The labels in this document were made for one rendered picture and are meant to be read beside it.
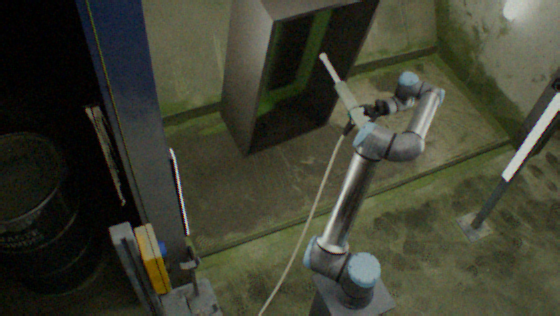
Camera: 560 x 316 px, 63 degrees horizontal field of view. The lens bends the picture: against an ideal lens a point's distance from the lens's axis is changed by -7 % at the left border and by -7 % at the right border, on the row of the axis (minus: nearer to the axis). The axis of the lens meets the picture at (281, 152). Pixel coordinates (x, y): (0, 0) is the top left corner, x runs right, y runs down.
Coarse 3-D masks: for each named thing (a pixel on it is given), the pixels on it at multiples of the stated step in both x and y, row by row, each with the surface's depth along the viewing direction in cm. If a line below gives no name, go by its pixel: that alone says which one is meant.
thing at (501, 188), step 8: (544, 136) 251; (520, 168) 273; (504, 184) 285; (496, 192) 294; (504, 192) 293; (488, 200) 304; (496, 200) 298; (488, 208) 306; (480, 216) 316; (472, 224) 326; (480, 224) 323
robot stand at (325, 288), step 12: (312, 276) 232; (324, 276) 232; (324, 288) 228; (384, 288) 230; (324, 300) 225; (336, 300) 225; (372, 300) 226; (384, 300) 226; (312, 312) 255; (324, 312) 234; (336, 312) 221; (348, 312) 221; (360, 312) 221; (372, 312) 222; (384, 312) 223
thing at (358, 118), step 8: (320, 56) 240; (328, 64) 238; (336, 80) 235; (336, 88) 234; (344, 88) 232; (344, 96) 231; (352, 96) 231; (344, 104) 233; (352, 104) 229; (352, 112) 228; (360, 112) 228; (352, 120) 231; (360, 120) 226; (344, 128) 242; (352, 128) 238; (360, 128) 227
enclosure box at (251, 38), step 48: (240, 0) 214; (288, 0) 200; (336, 0) 205; (240, 48) 236; (288, 48) 283; (336, 48) 272; (240, 96) 261; (288, 96) 324; (336, 96) 289; (240, 144) 292
